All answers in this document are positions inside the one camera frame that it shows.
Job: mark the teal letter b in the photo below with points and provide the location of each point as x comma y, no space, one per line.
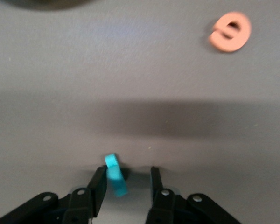
115,179

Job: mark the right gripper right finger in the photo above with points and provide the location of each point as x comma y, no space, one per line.
156,186

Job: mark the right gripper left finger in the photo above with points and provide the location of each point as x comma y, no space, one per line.
98,186

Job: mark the orange letter e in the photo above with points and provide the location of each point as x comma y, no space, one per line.
243,35

